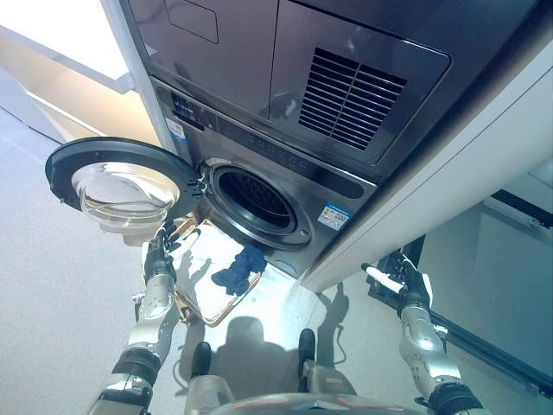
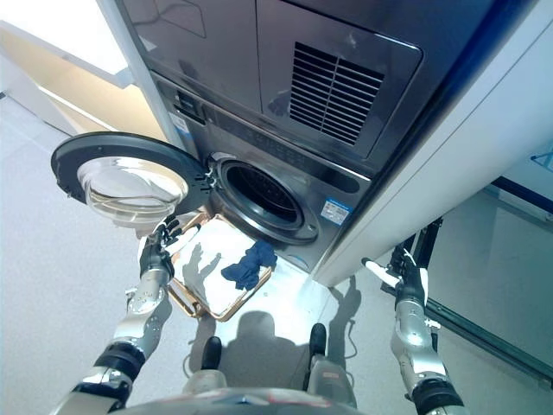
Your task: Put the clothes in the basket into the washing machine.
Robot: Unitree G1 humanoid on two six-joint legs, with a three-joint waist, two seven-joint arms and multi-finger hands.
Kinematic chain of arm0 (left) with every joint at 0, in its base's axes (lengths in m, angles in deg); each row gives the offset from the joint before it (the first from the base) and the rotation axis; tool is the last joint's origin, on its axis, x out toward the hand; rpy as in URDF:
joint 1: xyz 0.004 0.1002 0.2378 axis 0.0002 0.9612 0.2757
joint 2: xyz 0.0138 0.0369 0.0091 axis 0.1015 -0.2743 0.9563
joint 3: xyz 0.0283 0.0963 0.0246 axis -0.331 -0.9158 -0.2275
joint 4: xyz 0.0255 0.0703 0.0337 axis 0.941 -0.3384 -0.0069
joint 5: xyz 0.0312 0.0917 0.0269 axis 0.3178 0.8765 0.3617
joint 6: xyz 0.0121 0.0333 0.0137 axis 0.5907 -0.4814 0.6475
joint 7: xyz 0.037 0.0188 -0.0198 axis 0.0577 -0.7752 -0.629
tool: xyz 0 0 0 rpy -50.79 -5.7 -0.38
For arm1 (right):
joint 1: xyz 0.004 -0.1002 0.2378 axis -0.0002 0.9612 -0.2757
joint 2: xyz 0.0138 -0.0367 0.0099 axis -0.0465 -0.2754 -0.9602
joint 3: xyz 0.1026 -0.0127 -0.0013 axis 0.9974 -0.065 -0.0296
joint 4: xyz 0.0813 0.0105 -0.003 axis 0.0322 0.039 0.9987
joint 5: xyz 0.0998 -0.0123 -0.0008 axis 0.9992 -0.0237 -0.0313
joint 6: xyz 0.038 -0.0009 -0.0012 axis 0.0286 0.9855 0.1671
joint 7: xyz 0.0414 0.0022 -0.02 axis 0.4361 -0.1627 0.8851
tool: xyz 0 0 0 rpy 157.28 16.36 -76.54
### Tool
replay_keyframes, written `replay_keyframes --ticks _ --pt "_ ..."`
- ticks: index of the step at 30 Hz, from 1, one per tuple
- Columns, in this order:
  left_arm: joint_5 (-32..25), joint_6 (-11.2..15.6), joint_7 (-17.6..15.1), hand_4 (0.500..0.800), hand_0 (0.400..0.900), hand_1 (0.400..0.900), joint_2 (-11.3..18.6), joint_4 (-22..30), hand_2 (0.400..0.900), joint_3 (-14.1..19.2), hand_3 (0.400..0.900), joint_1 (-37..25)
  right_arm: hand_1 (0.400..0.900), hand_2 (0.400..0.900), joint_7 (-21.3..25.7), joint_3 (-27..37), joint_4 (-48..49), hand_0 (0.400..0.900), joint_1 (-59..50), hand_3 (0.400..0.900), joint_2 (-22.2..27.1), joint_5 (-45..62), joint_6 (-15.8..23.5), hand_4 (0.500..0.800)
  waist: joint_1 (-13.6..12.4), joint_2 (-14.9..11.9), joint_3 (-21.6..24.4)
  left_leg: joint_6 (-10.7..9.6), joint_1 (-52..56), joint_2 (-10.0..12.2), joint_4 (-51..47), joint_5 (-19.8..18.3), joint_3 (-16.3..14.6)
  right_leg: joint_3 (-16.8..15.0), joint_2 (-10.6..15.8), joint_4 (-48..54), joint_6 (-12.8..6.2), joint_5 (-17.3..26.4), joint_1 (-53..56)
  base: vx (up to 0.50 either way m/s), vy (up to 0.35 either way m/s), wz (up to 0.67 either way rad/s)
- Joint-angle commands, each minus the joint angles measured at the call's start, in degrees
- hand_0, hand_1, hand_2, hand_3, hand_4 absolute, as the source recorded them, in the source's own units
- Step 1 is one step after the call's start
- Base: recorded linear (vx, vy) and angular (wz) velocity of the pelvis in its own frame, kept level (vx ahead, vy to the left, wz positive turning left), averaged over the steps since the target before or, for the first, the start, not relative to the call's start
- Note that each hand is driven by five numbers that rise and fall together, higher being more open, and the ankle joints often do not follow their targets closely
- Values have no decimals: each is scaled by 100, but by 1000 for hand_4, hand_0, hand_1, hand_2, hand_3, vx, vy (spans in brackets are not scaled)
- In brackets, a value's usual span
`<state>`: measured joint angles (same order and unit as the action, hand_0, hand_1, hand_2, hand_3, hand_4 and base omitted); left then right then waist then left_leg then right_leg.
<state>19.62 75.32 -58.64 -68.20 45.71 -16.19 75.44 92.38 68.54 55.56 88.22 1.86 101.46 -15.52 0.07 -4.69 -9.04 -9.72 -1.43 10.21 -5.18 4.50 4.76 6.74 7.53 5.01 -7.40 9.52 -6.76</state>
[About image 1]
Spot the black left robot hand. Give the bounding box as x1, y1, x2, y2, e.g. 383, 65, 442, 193
143, 220, 182, 282

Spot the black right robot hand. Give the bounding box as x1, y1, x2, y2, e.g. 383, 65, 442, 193
361, 254, 433, 310

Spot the dark blue garment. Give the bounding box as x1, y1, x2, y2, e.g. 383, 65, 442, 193
210, 245, 266, 297

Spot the white basket with gold rim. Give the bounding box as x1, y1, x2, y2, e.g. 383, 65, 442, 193
166, 217, 264, 328

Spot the grey front-load washing machine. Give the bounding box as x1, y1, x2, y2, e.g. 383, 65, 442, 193
149, 75, 379, 280

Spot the black sliding door track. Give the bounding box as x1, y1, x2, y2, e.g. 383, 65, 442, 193
366, 233, 553, 399

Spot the black left robot foot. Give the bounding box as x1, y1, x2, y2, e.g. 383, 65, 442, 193
192, 341, 213, 377

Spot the black robot foot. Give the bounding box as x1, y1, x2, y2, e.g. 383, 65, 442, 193
192, 341, 213, 377
298, 328, 316, 368

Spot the blue-bordered warning sticker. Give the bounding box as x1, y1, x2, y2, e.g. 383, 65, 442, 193
317, 201, 353, 231

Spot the round glass washer door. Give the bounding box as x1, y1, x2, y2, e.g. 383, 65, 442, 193
45, 137, 207, 246

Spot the black right robot foot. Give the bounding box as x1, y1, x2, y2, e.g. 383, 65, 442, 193
298, 328, 316, 368

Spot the wide white cabinet side panel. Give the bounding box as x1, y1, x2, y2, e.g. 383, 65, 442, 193
300, 42, 553, 295

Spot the silver right robot leg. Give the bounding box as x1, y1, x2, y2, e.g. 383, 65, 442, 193
300, 361, 359, 397

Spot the silver robot leg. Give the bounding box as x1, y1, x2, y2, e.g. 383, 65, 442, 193
183, 371, 234, 415
300, 361, 359, 397

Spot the white and blue label sticker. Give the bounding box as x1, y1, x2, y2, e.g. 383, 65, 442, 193
166, 118, 187, 142

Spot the silver left robot leg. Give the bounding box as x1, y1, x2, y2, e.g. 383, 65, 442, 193
183, 371, 234, 415

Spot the grey robot torso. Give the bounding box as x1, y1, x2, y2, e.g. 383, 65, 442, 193
211, 391, 416, 415

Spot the narrow white cabinet side panel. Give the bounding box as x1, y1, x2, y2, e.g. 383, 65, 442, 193
99, 0, 178, 152

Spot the white window ledge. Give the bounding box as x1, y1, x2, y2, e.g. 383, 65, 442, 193
0, 0, 135, 94

